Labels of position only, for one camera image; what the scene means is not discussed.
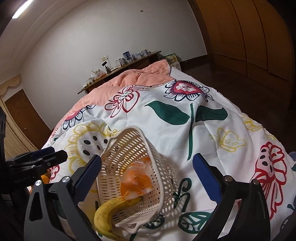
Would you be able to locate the small orange fruit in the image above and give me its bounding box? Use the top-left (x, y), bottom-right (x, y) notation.
top-left (41, 170), bottom-right (51, 184)

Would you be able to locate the beige curtain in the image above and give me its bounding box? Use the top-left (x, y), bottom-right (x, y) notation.
top-left (1, 74), bottom-right (37, 158)

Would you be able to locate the brown wooden door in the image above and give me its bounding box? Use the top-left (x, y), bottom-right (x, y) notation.
top-left (4, 89), bottom-right (52, 149)

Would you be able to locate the yellow banana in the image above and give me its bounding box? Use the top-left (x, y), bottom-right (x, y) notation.
top-left (94, 196), bottom-right (142, 240)

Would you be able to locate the plastic bag of oranges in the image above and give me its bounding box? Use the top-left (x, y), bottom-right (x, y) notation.
top-left (120, 157), bottom-right (153, 199)

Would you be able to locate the white plastic perforated basket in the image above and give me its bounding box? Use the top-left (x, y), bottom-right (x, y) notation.
top-left (96, 126), bottom-right (175, 233)

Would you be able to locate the floral white bed sheet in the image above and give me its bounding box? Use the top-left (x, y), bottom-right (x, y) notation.
top-left (45, 67), bottom-right (295, 240)

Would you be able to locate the blue mug on shelf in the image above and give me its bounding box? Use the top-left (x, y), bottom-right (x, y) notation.
top-left (123, 51), bottom-right (132, 61)

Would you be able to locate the pink quilt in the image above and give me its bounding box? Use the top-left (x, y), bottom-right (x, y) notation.
top-left (51, 60), bottom-right (173, 136)

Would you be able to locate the ceiling tube light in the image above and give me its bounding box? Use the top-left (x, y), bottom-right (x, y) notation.
top-left (12, 0), bottom-right (33, 19)

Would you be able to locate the wooden headboard shelf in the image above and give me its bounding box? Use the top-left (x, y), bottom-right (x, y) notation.
top-left (77, 51), bottom-right (161, 94)

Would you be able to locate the wooden wardrobe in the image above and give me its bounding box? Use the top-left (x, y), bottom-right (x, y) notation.
top-left (187, 0), bottom-right (296, 112)

